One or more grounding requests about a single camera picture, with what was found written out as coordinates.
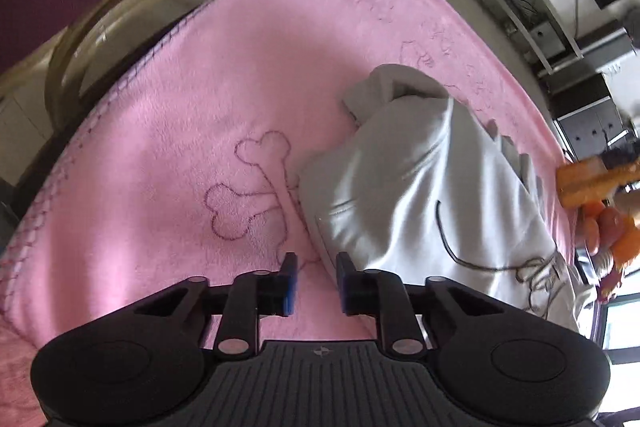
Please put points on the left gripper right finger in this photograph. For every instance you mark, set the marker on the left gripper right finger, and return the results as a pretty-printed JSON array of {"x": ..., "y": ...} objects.
[{"x": 405, "y": 313}]

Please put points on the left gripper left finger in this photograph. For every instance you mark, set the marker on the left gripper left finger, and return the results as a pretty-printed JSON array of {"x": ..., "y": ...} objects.
[{"x": 191, "y": 304}]

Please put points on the white graphic t-shirt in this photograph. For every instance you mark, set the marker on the white graphic t-shirt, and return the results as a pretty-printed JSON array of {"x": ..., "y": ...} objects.
[{"x": 423, "y": 189}]

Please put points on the pink dalmatian blanket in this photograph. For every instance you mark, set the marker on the pink dalmatian blanket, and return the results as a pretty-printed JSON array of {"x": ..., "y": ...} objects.
[{"x": 189, "y": 164}]

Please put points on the small tangerine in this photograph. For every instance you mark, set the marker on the small tangerine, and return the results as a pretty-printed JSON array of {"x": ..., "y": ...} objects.
[{"x": 594, "y": 236}]

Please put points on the large bumpy orange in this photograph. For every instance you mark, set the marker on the large bumpy orange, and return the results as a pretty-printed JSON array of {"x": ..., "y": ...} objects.
[{"x": 619, "y": 235}]

